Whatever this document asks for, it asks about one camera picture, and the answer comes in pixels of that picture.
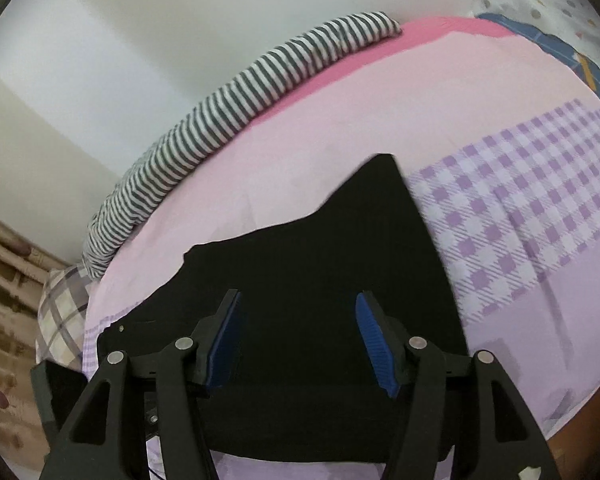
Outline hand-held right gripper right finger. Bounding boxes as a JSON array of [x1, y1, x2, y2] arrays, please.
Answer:
[[355, 290, 562, 480]]

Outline black and white striped blanket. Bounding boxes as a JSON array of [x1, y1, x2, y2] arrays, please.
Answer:
[[81, 10, 402, 281]]

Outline brown plaid pillow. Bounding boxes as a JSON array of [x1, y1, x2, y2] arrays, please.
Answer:
[[34, 264, 100, 375]]

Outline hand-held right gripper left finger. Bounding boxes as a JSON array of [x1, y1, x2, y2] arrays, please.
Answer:
[[40, 289, 243, 480]]

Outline black pants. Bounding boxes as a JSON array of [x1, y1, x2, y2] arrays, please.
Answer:
[[96, 153, 472, 464]]

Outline pink and purple bed sheet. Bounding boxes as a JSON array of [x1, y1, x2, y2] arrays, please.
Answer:
[[82, 15, 600, 480]]

